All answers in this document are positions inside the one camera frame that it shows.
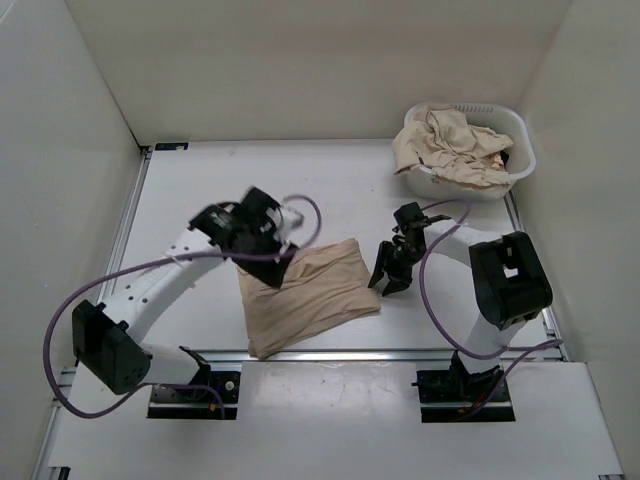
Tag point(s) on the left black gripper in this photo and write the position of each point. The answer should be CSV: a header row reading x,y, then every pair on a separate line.
x,y
271,271

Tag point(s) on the front aluminium rail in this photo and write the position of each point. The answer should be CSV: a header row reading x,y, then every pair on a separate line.
x,y
332,355

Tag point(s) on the white laundry basket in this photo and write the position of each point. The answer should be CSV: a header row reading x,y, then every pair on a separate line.
x,y
519,160

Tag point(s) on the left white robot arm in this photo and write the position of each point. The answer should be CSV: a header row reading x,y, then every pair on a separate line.
x,y
109,338

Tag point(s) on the black corner label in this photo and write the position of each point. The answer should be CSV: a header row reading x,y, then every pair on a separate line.
x,y
171,146

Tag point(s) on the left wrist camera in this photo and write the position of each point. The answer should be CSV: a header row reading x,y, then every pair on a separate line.
x,y
290,219

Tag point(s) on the beige clothes pile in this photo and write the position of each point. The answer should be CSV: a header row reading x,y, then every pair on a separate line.
x,y
440,138

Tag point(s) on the right aluminium rail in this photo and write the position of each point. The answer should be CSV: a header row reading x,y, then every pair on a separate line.
x,y
531,273

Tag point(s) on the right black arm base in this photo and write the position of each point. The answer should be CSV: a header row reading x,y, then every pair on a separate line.
x,y
457,396

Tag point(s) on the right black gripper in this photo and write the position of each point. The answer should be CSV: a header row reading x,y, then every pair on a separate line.
x,y
380,262

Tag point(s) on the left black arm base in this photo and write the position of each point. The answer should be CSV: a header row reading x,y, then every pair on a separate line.
x,y
214,396

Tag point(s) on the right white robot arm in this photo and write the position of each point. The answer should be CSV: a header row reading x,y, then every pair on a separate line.
x,y
493,269

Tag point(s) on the beige trousers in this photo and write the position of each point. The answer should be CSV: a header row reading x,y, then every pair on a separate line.
x,y
324,287

